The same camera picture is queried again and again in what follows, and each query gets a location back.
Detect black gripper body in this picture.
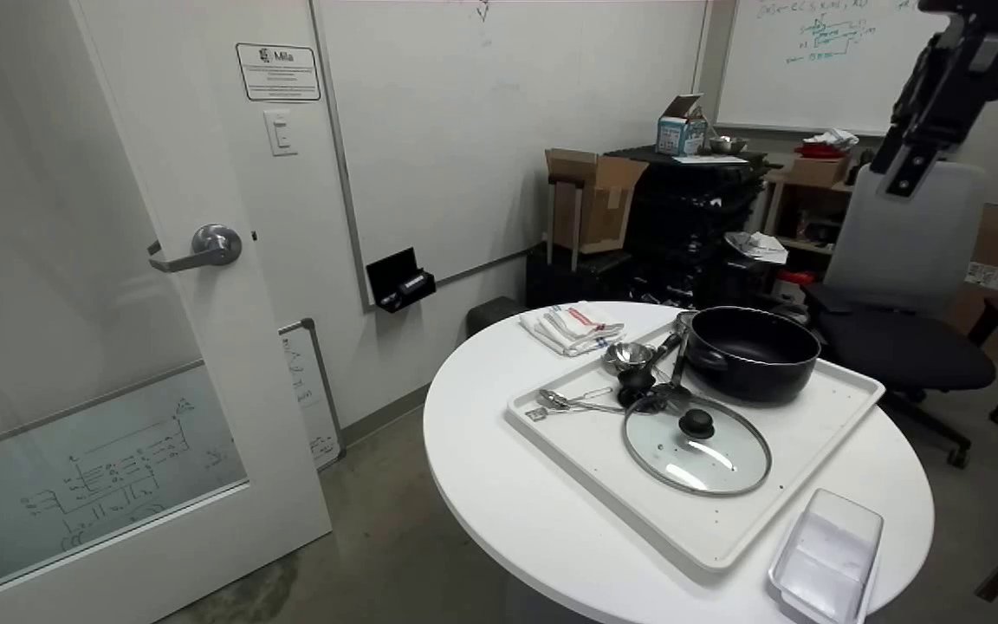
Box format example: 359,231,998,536
899,17,998,150

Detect glass lid with black knob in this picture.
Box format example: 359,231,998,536
617,391,776,498

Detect white red bag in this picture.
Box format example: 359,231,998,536
805,124,868,160

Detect grey black office chair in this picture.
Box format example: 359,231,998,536
805,156,998,471

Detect wooden shelf unit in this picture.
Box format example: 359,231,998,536
759,150,868,279

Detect whiteboard with green writing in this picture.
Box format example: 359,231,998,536
714,0,954,139

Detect white paper stack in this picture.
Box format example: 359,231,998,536
723,230,790,267

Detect teal tissue box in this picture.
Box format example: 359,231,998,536
652,93,711,160

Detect open cardboard box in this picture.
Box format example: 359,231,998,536
541,146,652,256

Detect small steel measuring cup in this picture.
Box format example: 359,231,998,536
598,341,655,379

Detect black plastic ladle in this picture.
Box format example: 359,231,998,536
614,360,699,414

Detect white rectangular tray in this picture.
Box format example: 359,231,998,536
504,331,892,580

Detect white striped cloth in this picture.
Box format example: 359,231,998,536
518,301,626,360

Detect clear plastic container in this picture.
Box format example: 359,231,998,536
766,486,887,624

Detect steel measuring spoon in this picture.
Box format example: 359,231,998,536
534,383,624,424

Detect black marker tray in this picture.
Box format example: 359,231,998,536
364,242,441,316

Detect small leaning whiteboard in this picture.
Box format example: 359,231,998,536
279,319,348,471

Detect white door with glass pane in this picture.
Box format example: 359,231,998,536
0,0,337,624

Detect black pot with loop handle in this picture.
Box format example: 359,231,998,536
679,301,824,410

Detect large wall whiteboard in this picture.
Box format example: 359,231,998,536
309,0,711,313

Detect white wall sign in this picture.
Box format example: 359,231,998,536
232,37,326,102

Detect silver door handle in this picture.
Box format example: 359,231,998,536
146,221,247,277

